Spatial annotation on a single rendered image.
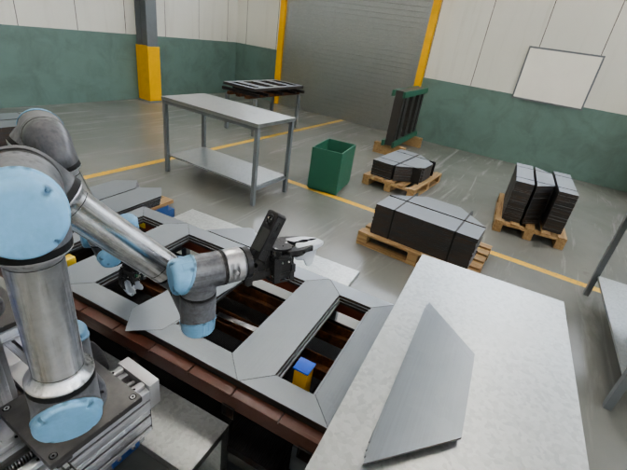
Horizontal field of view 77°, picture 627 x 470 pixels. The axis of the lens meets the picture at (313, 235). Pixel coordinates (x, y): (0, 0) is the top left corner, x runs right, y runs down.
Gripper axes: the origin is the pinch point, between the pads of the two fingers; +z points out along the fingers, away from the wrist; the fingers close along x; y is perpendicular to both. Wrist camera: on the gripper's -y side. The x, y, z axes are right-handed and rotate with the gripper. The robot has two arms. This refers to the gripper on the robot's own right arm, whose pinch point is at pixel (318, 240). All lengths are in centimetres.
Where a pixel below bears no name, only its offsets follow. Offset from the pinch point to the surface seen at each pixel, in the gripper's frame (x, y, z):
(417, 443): 31, 43, 11
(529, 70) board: -382, -83, 732
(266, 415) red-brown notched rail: -11, 62, -7
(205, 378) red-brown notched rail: -33, 59, -19
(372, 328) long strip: -26, 58, 49
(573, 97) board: -308, -40, 770
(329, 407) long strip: -3, 61, 11
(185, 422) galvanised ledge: -32, 74, -27
